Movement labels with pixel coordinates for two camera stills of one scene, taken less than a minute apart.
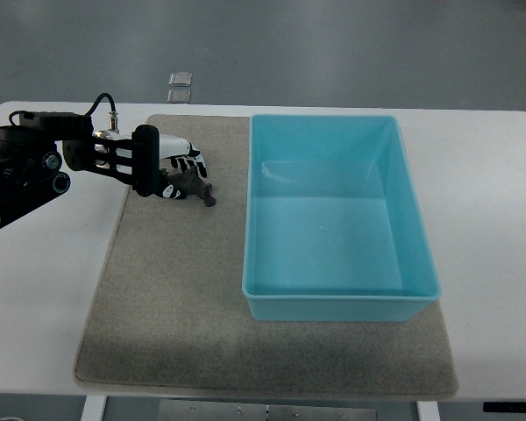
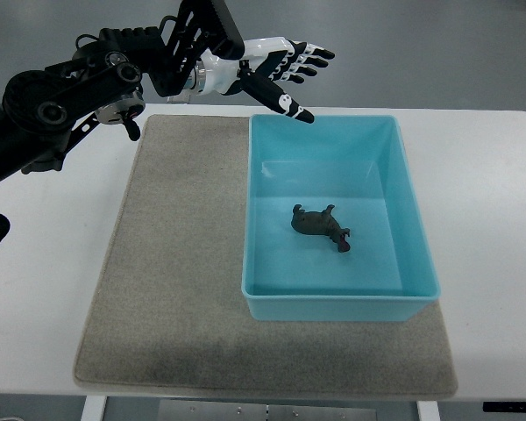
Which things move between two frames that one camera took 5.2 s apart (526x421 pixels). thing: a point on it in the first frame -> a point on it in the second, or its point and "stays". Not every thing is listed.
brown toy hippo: x=190 y=182 -> x=320 y=223
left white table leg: x=94 y=408 stays
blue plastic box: x=334 y=226 stays
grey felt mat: x=170 y=318 stays
